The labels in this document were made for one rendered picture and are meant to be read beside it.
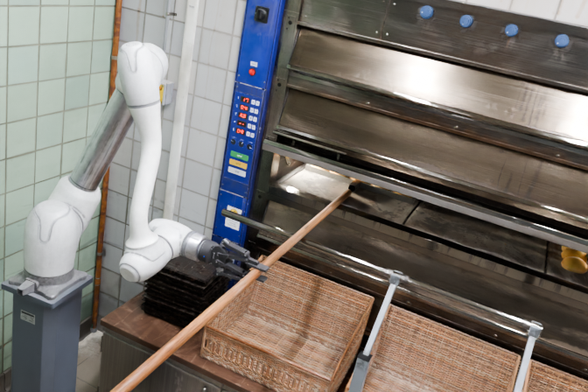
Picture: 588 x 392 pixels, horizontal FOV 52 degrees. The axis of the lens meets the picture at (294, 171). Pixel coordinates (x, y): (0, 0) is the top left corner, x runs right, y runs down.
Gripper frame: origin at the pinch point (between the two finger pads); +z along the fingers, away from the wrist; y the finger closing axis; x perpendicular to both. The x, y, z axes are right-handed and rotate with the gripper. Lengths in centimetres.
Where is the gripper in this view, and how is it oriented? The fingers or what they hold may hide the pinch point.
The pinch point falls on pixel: (257, 271)
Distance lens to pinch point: 194.7
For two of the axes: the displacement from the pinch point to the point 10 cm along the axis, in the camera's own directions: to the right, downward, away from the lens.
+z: 9.0, 3.0, -3.2
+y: -1.9, 9.2, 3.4
